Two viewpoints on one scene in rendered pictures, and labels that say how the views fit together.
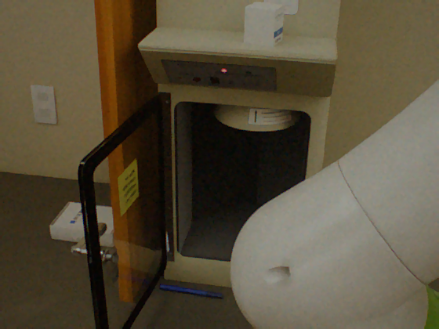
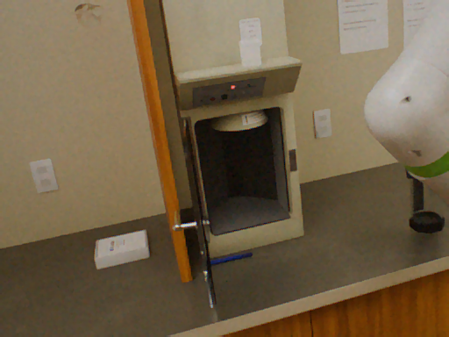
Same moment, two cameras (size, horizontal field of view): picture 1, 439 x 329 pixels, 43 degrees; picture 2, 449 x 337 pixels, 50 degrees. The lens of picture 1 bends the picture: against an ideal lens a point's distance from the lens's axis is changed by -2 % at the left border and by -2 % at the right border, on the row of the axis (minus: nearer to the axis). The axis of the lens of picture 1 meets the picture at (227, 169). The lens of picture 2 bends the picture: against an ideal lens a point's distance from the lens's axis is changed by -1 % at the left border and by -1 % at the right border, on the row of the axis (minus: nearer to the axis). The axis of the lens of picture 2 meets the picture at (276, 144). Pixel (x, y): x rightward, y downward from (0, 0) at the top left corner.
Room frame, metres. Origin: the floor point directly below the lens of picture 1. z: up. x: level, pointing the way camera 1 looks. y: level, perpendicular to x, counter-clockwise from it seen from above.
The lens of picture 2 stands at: (-0.24, 0.42, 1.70)
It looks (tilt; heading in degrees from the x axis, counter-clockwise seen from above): 18 degrees down; 336
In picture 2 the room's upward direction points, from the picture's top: 6 degrees counter-clockwise
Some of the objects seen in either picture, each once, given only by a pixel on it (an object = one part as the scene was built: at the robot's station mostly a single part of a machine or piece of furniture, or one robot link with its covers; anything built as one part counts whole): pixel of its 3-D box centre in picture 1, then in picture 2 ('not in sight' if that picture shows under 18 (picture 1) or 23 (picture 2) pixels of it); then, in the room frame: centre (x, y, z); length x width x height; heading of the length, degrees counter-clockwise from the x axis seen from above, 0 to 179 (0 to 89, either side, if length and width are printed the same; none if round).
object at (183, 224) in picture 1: (246, 161); (236, 159); (1.11, -0.04, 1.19); 0.26 x 0.24 x 0.35; 82
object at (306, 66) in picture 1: (239, 68); (239, 84); (0.93, -0.02, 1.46); 0.32 x 0.11 x 0.10; 82
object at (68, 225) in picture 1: (88, 223); (122, 248); (1.20, 0.35, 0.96); 0.16 x 0.12 x 0.04; 81
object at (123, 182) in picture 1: (131, 226); (197, 208); (0.85, 0.17, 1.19); 0.30 x 0.01 x 0.40; 165
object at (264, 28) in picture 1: (264, 23); (250, 53); (0.93, -0.05, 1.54); 0.05 x 0.05 x 0.06; 68
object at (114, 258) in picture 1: (112, 265); (205, 229); (0.74, 0.18, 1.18); 0.02 x 0.02 x 0.06; 75
